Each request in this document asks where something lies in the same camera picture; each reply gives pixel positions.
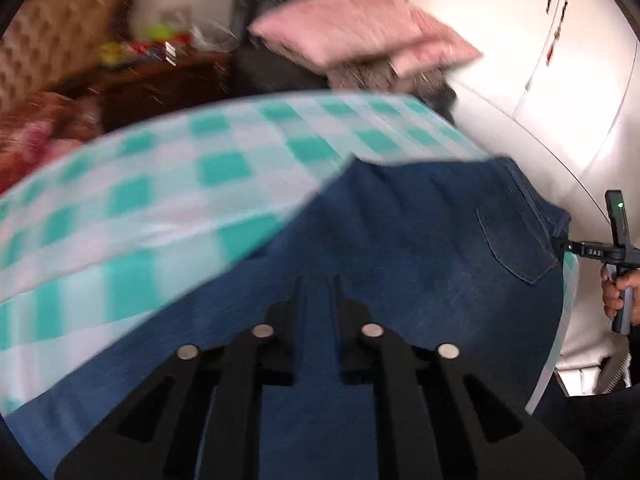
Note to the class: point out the small pale pink pillow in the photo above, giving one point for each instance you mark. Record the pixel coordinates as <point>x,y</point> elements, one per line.
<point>435,47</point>

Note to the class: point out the person's white shirt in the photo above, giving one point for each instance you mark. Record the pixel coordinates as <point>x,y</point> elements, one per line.
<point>580,360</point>

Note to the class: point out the white wardrobe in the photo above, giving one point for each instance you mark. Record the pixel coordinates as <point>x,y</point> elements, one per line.
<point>550,120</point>

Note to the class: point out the person's dark trousers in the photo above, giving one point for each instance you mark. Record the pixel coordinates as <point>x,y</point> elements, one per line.
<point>590,430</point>

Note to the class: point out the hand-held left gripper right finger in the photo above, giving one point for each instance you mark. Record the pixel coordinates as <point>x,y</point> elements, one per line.
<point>357,340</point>

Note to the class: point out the red floral blanket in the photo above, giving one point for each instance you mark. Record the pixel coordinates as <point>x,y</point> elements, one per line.
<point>30,140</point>

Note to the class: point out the person's right hand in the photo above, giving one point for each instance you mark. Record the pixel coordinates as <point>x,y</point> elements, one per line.
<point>610,292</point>

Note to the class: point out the blue denim pants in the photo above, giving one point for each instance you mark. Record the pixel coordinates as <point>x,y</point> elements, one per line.
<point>400,240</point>

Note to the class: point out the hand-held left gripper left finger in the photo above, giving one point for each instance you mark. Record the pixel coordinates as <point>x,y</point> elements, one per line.
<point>282,340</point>

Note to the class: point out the large pink floral pillow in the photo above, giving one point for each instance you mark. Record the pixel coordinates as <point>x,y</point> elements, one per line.
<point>340,25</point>

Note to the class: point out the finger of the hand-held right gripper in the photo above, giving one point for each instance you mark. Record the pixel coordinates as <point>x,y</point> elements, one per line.
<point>562,246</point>

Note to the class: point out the green plastic bag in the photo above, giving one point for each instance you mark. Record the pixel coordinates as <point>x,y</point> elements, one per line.
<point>161,33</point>

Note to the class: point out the small yellow box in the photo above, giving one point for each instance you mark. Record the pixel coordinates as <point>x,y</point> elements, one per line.
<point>113,53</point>

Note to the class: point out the teal white checked tablecloth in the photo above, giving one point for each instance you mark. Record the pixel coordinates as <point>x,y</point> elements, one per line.
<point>175,170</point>

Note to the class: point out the brown plaid blanket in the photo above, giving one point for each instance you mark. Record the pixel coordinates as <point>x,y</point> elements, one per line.
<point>370,75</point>

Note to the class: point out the red hanging ornament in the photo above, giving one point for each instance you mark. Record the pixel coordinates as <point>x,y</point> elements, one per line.
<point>550,52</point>

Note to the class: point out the dark wooden nightstand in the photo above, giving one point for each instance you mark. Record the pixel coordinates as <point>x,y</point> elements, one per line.
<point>160,90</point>

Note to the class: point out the tufted leather carved headboard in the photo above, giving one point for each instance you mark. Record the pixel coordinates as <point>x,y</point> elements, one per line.
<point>60,35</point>

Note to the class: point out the red tin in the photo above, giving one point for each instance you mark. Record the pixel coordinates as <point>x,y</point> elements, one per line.
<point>146,49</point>

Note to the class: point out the black leather armchair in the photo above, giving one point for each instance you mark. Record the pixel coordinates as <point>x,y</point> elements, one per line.
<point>265,70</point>

